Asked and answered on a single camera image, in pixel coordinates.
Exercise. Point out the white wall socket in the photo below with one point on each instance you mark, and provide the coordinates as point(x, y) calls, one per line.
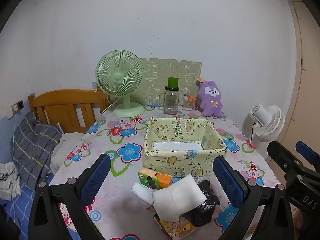
point(14, 108)

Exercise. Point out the green desk fan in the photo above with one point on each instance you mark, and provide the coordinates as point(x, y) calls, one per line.
point(117, 76)

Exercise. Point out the white foam roll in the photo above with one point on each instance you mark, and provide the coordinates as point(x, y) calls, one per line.
point(175, 200)

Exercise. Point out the white standing fan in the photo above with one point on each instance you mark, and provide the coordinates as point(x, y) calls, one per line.
point(272, 122)

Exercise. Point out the grey plaid pillow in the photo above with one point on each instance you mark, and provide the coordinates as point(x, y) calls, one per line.
point(32, 150)

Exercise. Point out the wooden bed headboard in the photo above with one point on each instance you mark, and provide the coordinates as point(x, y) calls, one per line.
point(62, 100)

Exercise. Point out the orange green juice carton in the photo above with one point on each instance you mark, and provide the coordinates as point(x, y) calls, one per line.
point(160, 178)

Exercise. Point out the blue grid bedsheet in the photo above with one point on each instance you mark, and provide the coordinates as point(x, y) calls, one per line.
point(20, 210)

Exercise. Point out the cartoon printed pack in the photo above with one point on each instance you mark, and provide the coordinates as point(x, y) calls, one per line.
point(175, 228)

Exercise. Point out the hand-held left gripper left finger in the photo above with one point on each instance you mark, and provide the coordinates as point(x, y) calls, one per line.
point(96, 177)

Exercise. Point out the green printed foam mat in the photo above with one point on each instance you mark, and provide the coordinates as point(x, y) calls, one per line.
point(175, 70)

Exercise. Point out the floral tablecloth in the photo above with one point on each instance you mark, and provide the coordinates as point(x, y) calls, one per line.
point(120, 140)

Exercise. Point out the dark wall socket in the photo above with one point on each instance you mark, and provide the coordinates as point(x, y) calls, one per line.
point(20, 104)

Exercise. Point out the crumpled white cloth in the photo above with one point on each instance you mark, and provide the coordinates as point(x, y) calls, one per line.
point(8, 180)

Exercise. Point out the yellow printed storage box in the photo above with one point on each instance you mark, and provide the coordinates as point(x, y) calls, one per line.
point(175, 162)

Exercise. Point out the black plastic bag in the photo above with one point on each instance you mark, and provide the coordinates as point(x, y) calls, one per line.
point(205, 210)

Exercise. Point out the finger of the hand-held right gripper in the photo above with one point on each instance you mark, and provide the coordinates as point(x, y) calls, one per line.
point(280, 152)
point(306, 151)

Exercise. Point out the beige door frame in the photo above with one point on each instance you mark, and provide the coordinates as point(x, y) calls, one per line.
point(305, 80)

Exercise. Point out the white tissue pack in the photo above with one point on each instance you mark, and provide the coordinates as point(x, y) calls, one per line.
point(142, 192)

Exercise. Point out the small jar with orange lid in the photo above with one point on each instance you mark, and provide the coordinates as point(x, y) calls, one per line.
point(189, 105)

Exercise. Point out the purple plush rabbit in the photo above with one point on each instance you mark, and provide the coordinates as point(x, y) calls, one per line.
point(211, 102)

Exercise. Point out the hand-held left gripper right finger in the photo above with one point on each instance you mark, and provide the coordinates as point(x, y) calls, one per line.
point(228, 180)

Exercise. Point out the glass jar with green lid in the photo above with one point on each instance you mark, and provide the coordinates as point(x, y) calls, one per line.
point(171, 102)

